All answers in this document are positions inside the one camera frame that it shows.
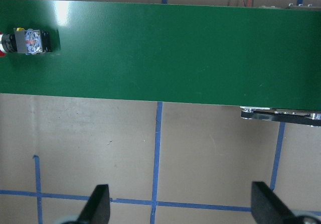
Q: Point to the red push button switch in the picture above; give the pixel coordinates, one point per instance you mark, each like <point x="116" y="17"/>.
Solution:
<point x="25" y="41"/>

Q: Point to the green conveyor belt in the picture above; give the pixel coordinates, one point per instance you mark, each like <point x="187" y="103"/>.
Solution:
<point x="265" y="60"/>

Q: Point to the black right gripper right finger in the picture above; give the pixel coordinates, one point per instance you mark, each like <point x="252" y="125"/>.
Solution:
<point x="266" y="206"/>

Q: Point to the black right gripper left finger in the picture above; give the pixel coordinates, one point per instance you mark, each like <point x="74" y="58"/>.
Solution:
<point x="97" y="208"/>

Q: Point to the brown paper table cover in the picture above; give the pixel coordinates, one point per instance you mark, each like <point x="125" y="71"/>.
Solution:
<point x="165" y="163"/>

